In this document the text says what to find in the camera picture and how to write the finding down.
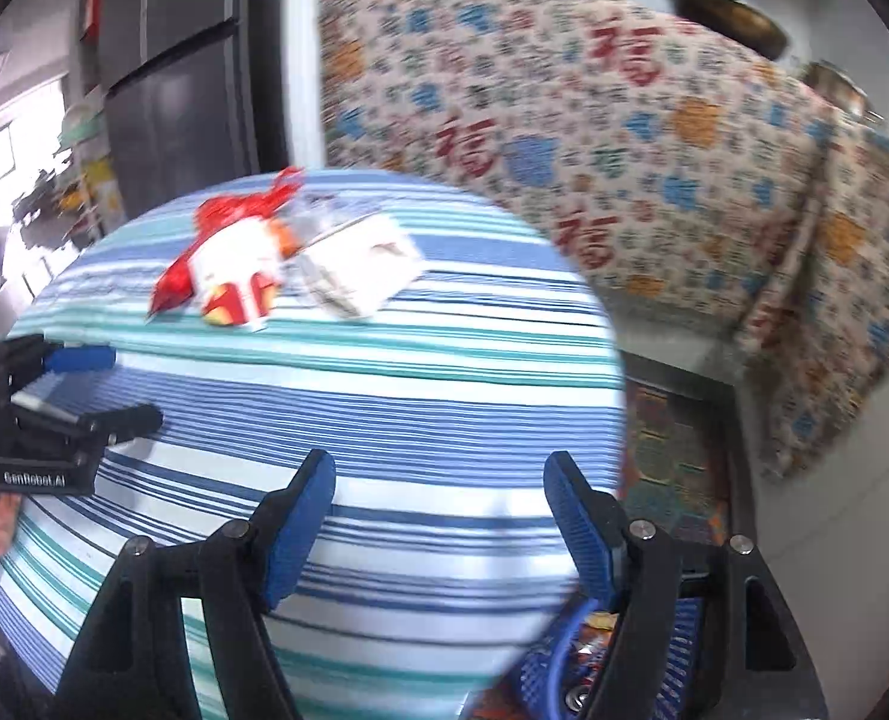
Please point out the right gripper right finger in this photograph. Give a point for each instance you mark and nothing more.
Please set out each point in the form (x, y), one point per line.
(702, 631)

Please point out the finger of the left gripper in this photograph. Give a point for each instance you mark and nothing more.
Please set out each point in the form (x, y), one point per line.
(115, 427)
(63, 359)

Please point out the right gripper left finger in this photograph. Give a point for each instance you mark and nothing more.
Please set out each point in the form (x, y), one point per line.
(130, 658)

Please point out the red snack wrapper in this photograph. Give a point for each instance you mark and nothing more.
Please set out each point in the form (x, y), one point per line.
(175, 287)

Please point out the white red paper carton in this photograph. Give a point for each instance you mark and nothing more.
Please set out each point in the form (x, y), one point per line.
(236, 273)

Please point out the red plastic bag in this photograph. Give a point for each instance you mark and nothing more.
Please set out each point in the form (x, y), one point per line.
(223, 210)

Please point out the orange snack packet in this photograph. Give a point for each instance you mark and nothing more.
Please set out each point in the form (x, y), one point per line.
(286, 241)

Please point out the clear plastic pouch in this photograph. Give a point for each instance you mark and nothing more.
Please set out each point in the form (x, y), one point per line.
(313, 216)

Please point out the brown paper bag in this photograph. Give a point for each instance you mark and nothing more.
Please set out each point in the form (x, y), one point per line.
(360, 266)

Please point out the striped blue green tablecloth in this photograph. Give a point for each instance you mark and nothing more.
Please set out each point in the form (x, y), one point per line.
(439, 562)

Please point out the dark grey refrigerator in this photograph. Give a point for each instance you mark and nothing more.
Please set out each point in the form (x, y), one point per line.
(176, 90)

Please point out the patterned Chinese character blanket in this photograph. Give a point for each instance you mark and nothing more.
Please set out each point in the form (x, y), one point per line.
(683, 174)

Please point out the metal pot on counter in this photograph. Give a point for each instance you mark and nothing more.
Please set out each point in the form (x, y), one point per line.
(738, 21)

